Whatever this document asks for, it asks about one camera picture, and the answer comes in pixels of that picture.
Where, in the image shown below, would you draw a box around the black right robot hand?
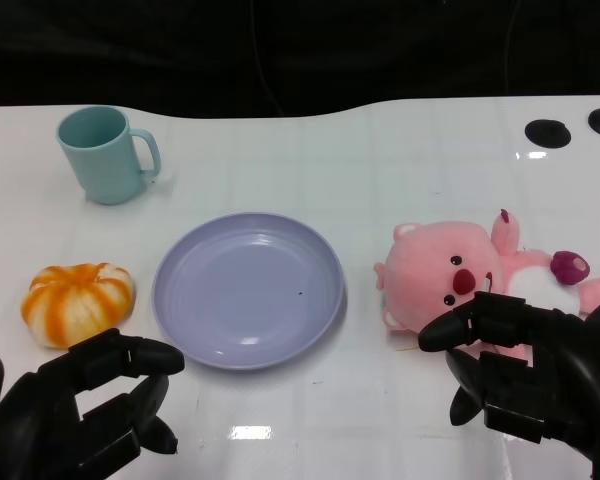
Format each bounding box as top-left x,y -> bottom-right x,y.
418,287 -> 600,480

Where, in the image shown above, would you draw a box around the orange white striped pumpkin toy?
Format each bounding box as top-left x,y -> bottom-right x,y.
20,262 -> 137,349

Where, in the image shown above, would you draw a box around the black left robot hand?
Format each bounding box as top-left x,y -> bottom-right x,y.
0,328 -> 186,480

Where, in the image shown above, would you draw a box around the purple plastic plate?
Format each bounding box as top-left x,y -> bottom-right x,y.
151,212 -> 347,372

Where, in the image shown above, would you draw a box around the pink plush doll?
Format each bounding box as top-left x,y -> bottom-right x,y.
373,208 -> 600,361

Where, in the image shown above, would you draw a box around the teal plastic mug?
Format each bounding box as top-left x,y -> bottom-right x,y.
55,105 -> 162,205

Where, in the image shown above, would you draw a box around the black backdrop cloth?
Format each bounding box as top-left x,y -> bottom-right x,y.
0,0 -> 600,120

